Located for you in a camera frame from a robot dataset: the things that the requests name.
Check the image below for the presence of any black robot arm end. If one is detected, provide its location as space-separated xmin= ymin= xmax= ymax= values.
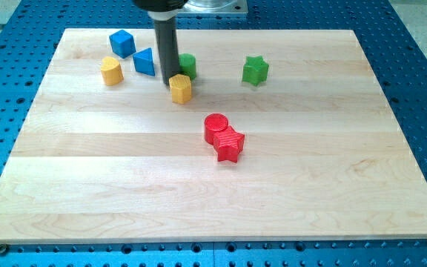
xmin=133 ymin=0 xmax=188 ymax=21

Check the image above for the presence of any yellow heart block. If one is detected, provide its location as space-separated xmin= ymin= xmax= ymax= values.
xmin=100 ymin=56 xmax=124 ymax=86

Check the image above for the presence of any red cylinder block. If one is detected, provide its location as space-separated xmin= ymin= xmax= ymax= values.
xmin=204 ymin=113 xmax=229 ymax=145

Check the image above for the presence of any red star block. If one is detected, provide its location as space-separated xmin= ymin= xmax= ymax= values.
xmin=213 ymin=126 xmax=245 ymax=163

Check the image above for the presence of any yellow hexagon block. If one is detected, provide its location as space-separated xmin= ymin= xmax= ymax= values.
xmin=169 ymin=74 xmax=192 ymax=104

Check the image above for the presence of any green star block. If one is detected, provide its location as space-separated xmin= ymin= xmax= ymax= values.
xmin=242 ymin=56 xmax=269 ymax=86

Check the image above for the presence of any green cylinder block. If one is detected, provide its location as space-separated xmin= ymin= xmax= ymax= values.
xmin=179 ymin=53 xmax=196 ymax=80

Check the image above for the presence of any blue triangle block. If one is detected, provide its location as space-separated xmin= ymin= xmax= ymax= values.
xmin=133 ymin=47 xmax=156 ymax=76

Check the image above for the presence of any light wooden board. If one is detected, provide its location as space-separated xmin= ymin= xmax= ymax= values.
xmin=0 ymin=28 xmax=427 ymax=244

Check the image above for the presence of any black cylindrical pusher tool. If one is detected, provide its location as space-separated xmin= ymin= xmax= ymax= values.
xmin=154 ymin=17 xmax=180 ymax=85

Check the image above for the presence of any blue cube block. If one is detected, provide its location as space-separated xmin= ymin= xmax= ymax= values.
xmin=109 ymin=30 xmax=136 ymax=59

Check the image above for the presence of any blue perforated metal table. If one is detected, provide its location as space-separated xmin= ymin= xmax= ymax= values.
xmin=0 ymin=1 xmax=427 ymax=266

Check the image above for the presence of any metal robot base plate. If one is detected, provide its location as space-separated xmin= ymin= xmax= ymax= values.
xmin=180 ymin=0 xmax=248 ymax=15

